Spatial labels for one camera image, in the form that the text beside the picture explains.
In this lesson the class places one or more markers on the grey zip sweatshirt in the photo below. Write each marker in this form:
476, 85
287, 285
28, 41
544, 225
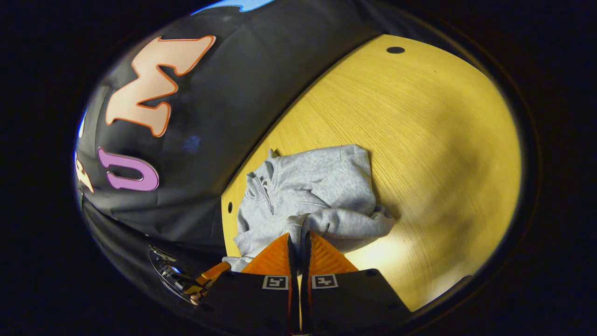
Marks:
317, 186

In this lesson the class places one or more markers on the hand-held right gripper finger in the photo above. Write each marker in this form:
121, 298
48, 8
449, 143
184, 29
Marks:
305, 266
294, 266

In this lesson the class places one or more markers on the black backdrop cloth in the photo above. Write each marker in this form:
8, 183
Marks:
242, 93

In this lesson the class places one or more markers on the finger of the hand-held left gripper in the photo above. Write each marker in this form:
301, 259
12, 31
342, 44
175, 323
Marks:
214, 273

